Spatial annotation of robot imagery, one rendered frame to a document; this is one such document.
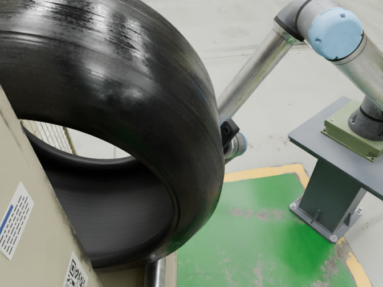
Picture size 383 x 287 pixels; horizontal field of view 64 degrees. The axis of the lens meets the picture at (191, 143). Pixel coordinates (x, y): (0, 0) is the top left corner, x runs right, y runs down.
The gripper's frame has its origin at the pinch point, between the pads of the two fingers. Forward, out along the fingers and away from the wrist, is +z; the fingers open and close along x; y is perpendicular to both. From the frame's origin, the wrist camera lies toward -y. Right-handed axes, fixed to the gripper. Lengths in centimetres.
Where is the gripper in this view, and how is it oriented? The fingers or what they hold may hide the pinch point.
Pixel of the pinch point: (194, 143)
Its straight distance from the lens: 78.1
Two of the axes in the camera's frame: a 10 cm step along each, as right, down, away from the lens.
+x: -6.0, -7.5, 2.9
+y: -6.4, 6.6, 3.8
